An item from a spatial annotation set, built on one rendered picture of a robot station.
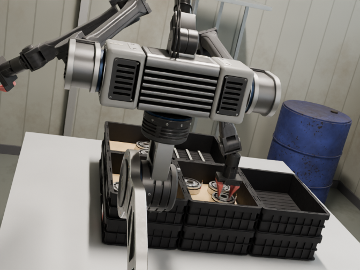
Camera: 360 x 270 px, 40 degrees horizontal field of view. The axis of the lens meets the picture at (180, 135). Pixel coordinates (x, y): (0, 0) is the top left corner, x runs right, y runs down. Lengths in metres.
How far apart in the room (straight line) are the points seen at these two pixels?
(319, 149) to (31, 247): 2.65
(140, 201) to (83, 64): 0.37
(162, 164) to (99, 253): 0.63
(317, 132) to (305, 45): 0.89
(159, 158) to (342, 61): 3.47
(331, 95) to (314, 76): 0.26
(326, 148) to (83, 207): 2.34
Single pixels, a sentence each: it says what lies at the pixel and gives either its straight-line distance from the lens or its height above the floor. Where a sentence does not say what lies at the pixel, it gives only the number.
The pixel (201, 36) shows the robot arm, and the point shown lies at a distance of 1.88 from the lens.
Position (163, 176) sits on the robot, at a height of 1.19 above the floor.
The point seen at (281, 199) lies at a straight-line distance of 2.36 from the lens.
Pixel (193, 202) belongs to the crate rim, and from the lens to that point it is 1.88.
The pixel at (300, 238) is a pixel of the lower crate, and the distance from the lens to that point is 2.10.
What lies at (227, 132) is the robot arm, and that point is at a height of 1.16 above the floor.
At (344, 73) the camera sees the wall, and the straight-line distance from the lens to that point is 4.71.
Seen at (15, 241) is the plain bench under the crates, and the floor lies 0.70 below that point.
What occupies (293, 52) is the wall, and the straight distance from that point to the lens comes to 4.44.
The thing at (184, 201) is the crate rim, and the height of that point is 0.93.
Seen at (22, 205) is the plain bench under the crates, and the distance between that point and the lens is 2.15.
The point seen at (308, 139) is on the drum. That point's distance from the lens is 3.96.
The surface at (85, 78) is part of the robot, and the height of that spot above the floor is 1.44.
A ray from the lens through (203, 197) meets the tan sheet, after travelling 2.16.
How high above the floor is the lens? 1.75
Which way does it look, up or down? 19 degrees down
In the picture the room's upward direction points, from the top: 12 degrees clockwise
